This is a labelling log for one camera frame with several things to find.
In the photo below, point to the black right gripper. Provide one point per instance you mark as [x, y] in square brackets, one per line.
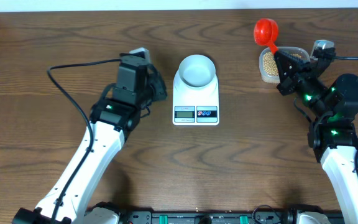
[299, 70]

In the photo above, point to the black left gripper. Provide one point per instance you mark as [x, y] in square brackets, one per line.
[155, 79]

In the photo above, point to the red measuring scoop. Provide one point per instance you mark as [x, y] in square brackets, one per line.
[266, 33]

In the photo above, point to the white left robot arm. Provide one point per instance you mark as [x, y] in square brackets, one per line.
[112, 118]

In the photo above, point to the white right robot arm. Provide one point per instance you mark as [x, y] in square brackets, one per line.
[332, 134]

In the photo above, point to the white digital kitchen scale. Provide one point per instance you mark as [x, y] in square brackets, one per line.
[195, 106]

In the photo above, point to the light grey bowl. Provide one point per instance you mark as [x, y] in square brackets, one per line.
[197, 70]

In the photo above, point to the pile of soybeans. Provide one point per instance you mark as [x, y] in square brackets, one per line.
[268, 64]

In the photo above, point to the clear plastic container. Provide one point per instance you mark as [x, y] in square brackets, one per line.
[294, 51]

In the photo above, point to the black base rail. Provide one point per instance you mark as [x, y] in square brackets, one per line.
[144, 217]

